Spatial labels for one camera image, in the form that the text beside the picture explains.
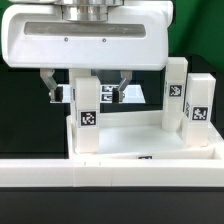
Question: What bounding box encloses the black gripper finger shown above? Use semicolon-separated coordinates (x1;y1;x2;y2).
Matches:
112;70;132;103
40;68;63;102

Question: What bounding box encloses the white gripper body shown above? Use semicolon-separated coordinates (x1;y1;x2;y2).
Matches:
1;0;174;70

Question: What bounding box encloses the white tag mat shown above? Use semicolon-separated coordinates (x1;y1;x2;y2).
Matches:
51;84;145;104

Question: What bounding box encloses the white desk top tray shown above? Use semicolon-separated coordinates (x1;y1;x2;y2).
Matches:
66;111;224;160

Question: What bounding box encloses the white front fence bar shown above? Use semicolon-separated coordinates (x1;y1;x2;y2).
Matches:
0;159;224;187

